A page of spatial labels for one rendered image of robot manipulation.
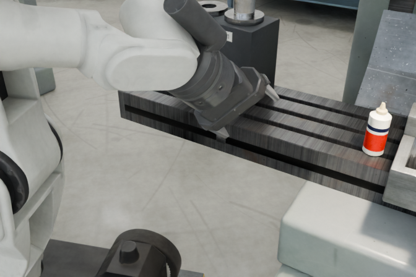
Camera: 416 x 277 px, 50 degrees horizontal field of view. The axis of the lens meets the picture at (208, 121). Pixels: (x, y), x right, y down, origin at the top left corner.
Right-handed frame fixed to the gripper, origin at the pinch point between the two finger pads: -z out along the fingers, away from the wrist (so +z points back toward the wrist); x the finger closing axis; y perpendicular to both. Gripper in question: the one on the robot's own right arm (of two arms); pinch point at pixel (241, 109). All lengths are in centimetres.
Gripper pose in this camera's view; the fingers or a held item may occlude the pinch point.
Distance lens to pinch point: 73.3
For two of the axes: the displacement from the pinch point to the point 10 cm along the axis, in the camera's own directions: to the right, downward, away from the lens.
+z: -5.1, -3.4, -7.9
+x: 7.7, -5.8, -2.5
